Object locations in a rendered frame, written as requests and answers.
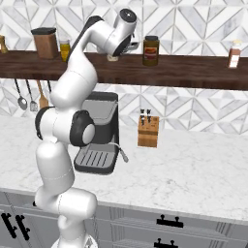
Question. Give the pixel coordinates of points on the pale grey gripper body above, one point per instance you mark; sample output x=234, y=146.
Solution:
x=133, y=47

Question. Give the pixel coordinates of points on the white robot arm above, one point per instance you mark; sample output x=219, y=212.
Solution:
x=74, y=93

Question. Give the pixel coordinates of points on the hanging metal slotted spatula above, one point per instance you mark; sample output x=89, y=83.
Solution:
x=33, y=105

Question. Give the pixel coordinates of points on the yellow oil jar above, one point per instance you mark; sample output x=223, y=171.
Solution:
x=65, y=50

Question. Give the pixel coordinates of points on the brown canister with black lid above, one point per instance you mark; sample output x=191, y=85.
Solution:
x=45, y=45

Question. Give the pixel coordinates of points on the hanging wooden spatula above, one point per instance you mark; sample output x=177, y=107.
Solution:
x=42, y=101

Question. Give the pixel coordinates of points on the wooden knife block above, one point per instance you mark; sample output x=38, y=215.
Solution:
x=148, y=134

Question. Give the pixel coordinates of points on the grey cupboard door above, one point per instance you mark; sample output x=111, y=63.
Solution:
x=4, y=232
x=42, y=229

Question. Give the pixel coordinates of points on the grey drawer front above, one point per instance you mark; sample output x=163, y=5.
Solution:
x=206, y=231
x=129, y=244

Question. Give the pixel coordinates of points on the hanging metal ladle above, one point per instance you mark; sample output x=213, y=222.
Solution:
x=22, y=102

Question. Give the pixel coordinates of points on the amber jar with red label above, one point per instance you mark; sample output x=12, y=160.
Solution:
x=150, y=51

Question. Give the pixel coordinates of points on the dark wooden wall shelf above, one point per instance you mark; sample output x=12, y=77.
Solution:
x=180, y=72

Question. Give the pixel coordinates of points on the black and grey coffee machine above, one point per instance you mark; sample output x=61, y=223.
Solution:
x=103, y=126

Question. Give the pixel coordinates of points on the white bottle with brown label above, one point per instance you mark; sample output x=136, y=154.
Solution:
x=234, y=56

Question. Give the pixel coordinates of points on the small brown bottle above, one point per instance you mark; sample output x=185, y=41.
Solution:
x=3, y=45

